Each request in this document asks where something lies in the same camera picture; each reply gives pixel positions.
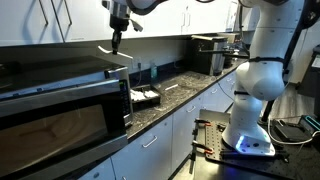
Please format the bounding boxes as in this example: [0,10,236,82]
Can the orange black bar clamp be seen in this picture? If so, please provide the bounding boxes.
[191,140,215,155]
[194,118,213,129]

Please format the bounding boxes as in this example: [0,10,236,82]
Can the teal edged black box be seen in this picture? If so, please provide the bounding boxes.
[298,114,320,135]

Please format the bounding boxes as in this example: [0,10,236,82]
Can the white upper cabinets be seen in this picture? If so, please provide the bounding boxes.
[0,0,258,48]

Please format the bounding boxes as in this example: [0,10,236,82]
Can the white lower cabinets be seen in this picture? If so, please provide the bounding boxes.
[78,66,246,180]

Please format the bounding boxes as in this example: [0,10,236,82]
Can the black device on stand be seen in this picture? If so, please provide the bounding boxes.
[299,0,320,30]

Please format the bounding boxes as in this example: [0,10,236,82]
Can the black plastic tray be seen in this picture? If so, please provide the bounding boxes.
[129,83,162,110]

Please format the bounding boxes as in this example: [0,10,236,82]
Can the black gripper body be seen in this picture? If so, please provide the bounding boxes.
[109,14,131,34]

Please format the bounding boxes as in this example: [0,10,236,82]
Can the white cabinets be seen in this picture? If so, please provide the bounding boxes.
[0,0,258,48]
[78,66,246,180]

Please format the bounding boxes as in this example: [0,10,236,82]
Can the white wall outlet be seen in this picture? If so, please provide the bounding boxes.
[131,56,142,70]

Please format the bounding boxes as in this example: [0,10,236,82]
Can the black silver coffee machine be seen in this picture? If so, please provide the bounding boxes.
[190,34,230,76]

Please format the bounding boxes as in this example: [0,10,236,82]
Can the loose white wrapped cutlery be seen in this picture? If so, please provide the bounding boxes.
[143,89,160,100]

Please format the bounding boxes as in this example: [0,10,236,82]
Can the white plastic utensil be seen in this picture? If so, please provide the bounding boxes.
[164,83,180,92]

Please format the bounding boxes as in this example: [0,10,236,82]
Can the white plastic fork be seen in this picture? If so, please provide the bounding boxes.
[97,45,134,61]

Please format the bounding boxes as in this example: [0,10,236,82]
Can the white floor cable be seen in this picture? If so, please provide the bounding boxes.
[266,116,320,146]

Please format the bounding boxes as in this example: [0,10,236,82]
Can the black stainless microwave oven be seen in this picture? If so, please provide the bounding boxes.
[0,54,134,180]

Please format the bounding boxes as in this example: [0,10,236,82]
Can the black box with white label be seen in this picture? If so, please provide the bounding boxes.
[297,44,320,98]

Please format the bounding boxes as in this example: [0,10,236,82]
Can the black power box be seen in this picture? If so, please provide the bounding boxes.
[273,119,310,143]

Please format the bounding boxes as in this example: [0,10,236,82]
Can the black stand pole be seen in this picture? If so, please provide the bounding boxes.
[259,23,308,124]

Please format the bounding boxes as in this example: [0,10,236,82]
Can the clear bag of white cutlery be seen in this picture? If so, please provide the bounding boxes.
[130,89,146,102]

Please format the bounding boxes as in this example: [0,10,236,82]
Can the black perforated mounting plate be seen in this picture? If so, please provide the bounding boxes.
[193,109,320,180]

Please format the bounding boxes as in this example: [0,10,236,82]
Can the clear soap bottle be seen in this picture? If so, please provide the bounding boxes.
[149,59,158,80]

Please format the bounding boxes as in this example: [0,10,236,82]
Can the dark kitchen appliance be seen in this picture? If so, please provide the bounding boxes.
[227,31,250,68]

